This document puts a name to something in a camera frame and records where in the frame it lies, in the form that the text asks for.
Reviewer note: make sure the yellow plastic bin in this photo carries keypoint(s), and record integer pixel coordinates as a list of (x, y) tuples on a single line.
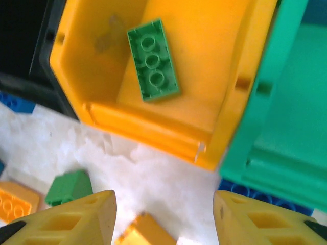
[(199, 51)]

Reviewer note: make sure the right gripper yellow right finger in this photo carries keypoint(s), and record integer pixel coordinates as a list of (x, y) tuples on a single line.
[(255, 224)]

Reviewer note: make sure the green lego brick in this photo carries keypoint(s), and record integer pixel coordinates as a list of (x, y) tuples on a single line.
[(69, 187), (153, 61)]

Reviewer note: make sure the blue lego brick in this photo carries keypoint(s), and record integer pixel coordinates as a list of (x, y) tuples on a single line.
[(245, 192), (15, 103)]

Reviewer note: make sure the orange lego brick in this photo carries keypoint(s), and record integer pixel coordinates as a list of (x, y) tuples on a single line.
[(145, 231), (12, 201)]

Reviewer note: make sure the green plastic bin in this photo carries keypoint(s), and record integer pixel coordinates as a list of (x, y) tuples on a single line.
[(288, 114)]

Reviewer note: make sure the black plastic bin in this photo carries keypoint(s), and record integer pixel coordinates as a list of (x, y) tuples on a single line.
[(23, 38)]

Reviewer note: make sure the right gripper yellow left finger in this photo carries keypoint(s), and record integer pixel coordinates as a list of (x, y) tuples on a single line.
[(76, 224)]

